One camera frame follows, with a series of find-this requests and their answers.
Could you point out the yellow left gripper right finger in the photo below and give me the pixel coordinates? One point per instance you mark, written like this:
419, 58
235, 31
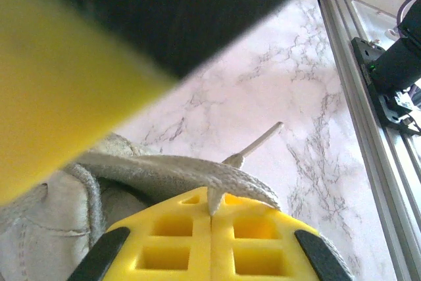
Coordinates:
223, 245

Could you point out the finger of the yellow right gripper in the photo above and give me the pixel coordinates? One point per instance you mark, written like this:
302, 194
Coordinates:
49, 80

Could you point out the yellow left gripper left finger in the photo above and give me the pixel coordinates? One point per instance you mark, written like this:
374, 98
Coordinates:
200, 235

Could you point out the white sneaker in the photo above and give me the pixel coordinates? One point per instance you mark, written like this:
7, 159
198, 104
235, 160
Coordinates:
164, 169

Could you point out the white sneaker shoe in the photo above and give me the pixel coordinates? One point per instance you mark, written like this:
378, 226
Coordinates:
39, 228

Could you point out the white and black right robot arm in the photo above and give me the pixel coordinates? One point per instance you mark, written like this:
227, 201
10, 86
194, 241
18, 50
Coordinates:
398, 60

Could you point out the aluminium mounting rail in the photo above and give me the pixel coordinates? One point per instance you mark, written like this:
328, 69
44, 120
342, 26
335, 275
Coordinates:
371, 179

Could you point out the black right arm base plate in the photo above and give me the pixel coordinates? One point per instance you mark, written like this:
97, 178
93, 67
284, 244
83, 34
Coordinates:
361, 52

